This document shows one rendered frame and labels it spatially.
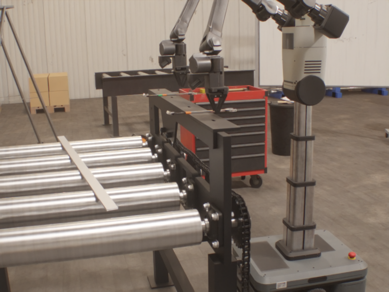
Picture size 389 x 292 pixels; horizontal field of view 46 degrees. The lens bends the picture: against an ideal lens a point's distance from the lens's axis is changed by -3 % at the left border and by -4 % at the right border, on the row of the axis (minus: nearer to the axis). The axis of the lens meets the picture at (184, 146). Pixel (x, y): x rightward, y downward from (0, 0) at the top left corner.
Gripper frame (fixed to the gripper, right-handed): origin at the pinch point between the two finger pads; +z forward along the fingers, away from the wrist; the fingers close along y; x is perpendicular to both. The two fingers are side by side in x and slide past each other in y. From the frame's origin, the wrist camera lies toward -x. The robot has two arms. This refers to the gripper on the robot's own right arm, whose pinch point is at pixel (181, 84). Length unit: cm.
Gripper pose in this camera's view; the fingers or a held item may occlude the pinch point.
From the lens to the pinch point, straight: 228.2
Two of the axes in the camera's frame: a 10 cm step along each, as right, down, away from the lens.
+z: 0.3, 9.7, 2.3
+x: 9.7, -0.8, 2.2
